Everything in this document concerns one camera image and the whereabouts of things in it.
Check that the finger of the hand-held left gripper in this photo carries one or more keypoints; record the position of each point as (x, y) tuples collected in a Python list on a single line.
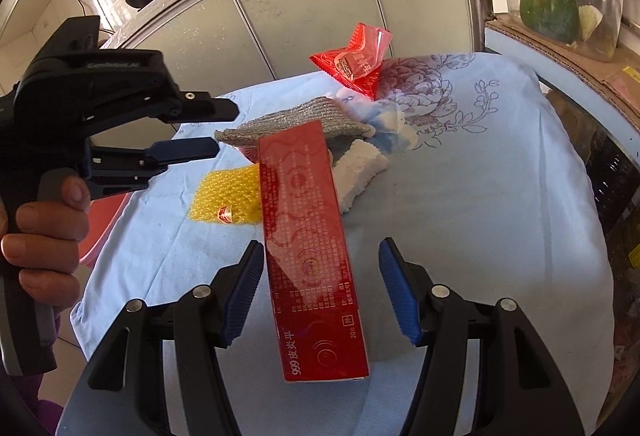
[(210, 109), (185, 149)]

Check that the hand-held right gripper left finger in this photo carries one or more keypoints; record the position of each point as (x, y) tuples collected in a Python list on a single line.
[(242, 296)]

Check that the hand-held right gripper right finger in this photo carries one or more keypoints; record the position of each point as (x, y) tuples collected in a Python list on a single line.
[(400, 296)]

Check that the yellow foam fruit net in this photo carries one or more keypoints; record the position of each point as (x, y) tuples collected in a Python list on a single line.
[(220, 191)]

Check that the long red cardboard box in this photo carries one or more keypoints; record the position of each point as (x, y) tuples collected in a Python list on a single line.
[(305, 241)]

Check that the pink plastic bucket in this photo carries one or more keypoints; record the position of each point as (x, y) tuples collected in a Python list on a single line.
[(100, 226)]

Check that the red snack wrapper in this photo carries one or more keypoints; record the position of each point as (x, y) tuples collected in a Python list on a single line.
[(357, 61)]

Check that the person's left hand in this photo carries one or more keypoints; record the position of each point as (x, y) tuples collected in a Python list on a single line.
[(50, 216)]

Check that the silver scrub cloth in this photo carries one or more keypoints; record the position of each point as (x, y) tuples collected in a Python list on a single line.
[(300, 116)]

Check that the light blue floral cloth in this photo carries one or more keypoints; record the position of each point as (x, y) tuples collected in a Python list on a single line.
[(475, 216)]

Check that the person's purple clothing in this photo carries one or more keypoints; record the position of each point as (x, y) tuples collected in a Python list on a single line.
[(37, 406)]

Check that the brown cardboard sheet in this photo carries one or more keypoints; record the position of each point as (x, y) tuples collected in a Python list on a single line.
[(565, 61)]

